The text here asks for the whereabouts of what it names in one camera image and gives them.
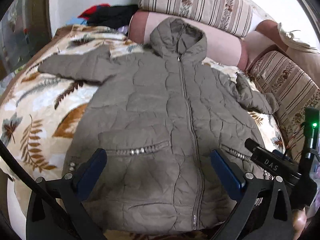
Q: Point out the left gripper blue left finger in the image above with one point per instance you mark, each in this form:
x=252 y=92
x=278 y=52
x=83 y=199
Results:
x=55 y=209

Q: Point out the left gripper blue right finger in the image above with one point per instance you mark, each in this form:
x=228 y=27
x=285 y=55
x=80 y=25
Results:
x=262 y=209

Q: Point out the grey quilted hooded jacket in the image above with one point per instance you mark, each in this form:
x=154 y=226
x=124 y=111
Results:
x=158 y=115

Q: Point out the pile of dark clothes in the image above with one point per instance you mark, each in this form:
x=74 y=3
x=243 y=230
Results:
x=115 y=17

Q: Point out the person's right hand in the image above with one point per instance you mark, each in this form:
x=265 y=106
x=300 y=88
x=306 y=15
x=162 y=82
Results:
x=299 y=221

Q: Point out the striped floral side cushion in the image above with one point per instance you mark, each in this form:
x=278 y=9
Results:
x=293 y=89

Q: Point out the beige fringed throw cloth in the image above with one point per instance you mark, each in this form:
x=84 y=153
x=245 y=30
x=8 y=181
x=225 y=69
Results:
x=304 y=55

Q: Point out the pink bolster cushion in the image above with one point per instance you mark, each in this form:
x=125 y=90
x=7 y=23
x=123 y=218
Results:
x=222 y=47

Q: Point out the wooden glass cabinet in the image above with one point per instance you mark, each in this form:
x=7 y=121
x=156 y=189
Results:
x=25 y=29

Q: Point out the striped floral back cushion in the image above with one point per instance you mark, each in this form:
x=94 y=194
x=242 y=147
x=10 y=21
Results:
x=232 y=16

